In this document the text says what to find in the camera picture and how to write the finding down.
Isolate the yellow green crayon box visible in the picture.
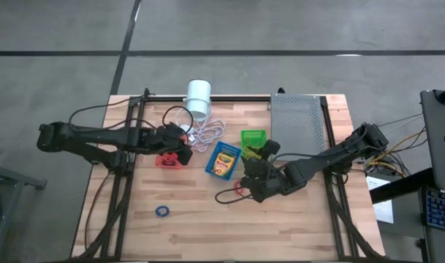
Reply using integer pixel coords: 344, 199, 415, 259
210, 150, 237, 178

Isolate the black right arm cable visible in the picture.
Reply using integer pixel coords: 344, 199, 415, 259
214, 185, 254, 205

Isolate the dark grey monitor panel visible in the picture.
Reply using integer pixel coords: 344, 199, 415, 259
420, 83, 445, 193

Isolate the yellow cable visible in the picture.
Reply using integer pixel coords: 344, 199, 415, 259
368, 129, 427, 175

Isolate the blue plastic basket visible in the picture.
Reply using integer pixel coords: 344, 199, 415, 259
204, 141, 243, 182

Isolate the white paper sheet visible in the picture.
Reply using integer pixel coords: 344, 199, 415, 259
366, 175, 395, 224

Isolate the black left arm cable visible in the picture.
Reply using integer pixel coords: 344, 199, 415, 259
67, 94, 194, 137

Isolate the black side bar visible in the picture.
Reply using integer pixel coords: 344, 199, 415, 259
370, 167, 437, 205

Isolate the orange plastic basket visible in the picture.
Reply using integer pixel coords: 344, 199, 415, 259
155, 133, 189, 170

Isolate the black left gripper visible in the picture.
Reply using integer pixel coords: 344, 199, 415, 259
154, 122, 194, 167

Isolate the grey metal stand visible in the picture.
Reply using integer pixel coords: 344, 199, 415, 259
0, 159, 47, 263

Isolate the clear plastic bag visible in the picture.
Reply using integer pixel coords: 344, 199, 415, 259
175, 107, 227, 153

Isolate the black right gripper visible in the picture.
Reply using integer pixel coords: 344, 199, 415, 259
238, 139, 300, 204

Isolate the backlit black keyboard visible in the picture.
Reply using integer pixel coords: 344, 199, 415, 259
424, 186, 445, 235

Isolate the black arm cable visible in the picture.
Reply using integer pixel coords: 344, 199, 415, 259
214, 185, 254, 205
67, 94, 194, 137

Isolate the grey perforated metal shelf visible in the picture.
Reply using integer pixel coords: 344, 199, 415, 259
268, 93, 327, 156

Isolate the green plastic basket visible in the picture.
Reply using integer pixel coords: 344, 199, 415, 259
240, 129, 267, 161

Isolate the black aluminium rig frame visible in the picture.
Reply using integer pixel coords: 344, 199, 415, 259
71, 87, 387, 263

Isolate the white cylindrical appliance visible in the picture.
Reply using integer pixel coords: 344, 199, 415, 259
185, 79, 213, 122

